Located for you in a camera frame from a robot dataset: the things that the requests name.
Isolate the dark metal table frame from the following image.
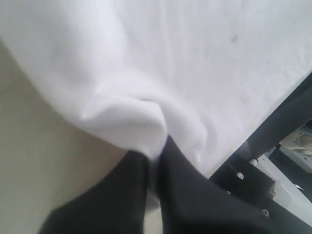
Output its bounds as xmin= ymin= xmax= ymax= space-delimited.
xmin=211 ymin=77 xmax=312 ymax=234

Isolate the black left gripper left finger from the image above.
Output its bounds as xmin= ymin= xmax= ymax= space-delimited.
xmin=39 ymin=152 xmax=148 ymax=234

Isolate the white t-shirt red logo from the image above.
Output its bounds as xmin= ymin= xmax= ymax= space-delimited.
xmin=0 ymin=0 xmax=312 ymax=173

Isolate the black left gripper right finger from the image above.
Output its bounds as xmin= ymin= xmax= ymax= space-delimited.
xmin=157 ymin=137 xmax=271 ymax=234

